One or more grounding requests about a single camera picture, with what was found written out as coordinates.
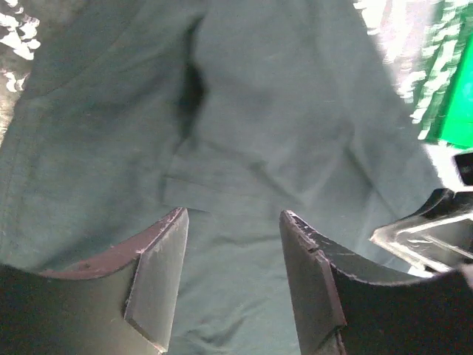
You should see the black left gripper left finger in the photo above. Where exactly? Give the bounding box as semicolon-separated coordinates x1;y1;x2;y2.
1;208;189;355

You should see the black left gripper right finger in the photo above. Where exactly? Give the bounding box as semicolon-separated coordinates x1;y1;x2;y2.
279;211;472;354

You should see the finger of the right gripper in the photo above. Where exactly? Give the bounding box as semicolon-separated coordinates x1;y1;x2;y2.
370;189;472;273

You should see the black t shirt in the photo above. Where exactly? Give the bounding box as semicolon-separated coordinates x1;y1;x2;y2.
1;1;442;354

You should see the green plastic bin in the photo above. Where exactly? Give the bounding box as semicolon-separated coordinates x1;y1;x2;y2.
412;1;472;149

